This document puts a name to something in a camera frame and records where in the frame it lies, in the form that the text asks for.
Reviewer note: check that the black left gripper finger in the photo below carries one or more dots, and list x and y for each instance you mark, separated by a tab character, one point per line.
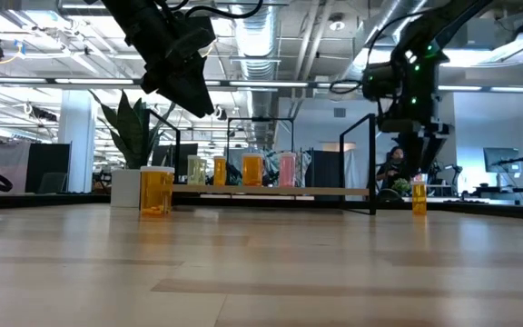
189	93

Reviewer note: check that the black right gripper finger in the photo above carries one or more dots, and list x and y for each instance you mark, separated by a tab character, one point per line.
420	152

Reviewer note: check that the small yellow-green medicine bottle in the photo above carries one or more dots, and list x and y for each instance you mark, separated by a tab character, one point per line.
203	175
193	172

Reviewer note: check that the large orange medicine bottle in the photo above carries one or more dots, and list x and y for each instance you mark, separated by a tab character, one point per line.
156	193
252	172

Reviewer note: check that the small pink medicine bottle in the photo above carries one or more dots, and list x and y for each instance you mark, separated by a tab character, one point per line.
288	172

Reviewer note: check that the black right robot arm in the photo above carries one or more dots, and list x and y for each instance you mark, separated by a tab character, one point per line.
425	32

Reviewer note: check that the person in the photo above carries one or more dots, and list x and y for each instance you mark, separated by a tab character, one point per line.
393	168

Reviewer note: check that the small green desk plant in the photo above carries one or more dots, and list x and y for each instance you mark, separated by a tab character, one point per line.
402	186

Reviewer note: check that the black monitor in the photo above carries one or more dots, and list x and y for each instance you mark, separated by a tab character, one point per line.
186	156
501	160

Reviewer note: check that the green snake plant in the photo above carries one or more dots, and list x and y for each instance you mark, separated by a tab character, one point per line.
130	131

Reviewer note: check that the black partition panel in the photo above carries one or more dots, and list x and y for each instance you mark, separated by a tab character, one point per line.
325	170
47	168

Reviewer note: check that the pale pink hanging cloth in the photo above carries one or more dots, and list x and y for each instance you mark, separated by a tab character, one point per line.
0	165

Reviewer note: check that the silver ventilation duct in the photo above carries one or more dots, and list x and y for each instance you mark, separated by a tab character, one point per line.
379	27
254	41

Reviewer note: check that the wooden shelf black metal frame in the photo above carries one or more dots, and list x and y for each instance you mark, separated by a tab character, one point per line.
266	191

